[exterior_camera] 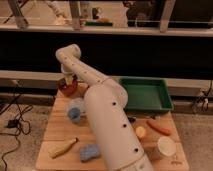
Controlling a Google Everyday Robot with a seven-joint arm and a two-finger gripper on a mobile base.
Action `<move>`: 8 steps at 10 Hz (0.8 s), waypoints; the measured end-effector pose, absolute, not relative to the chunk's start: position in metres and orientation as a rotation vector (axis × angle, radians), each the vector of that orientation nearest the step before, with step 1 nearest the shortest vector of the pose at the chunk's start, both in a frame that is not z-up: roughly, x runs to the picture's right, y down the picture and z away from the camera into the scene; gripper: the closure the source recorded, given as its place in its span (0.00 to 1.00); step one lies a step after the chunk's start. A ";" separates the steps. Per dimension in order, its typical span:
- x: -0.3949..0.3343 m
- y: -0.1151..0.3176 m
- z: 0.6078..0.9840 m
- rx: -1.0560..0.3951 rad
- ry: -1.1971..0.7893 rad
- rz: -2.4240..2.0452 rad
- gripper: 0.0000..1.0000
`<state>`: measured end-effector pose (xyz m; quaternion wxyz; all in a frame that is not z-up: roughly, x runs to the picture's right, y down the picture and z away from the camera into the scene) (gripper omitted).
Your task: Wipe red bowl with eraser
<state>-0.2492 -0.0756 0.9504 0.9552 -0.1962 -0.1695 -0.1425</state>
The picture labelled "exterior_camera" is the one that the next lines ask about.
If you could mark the green plastic tray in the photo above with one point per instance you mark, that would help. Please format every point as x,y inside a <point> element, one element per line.
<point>147,95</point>

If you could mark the orange sausage toy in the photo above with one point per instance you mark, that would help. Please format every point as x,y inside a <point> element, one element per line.
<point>155,126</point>

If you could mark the white cylindrical container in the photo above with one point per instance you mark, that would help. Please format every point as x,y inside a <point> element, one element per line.
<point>165,147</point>

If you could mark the blue cup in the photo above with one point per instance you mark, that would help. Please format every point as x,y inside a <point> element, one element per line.
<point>74,115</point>

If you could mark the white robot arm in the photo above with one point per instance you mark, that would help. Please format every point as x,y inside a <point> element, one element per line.
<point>105,101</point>

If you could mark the wooden board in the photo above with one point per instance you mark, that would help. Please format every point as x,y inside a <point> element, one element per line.
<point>60,128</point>

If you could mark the red bowl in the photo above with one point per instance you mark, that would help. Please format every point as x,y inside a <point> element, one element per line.
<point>68,89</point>

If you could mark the yellow round toy fruit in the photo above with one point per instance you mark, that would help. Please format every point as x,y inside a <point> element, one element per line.
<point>140,132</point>

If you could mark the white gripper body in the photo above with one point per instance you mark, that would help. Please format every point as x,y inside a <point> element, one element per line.
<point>66,71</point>

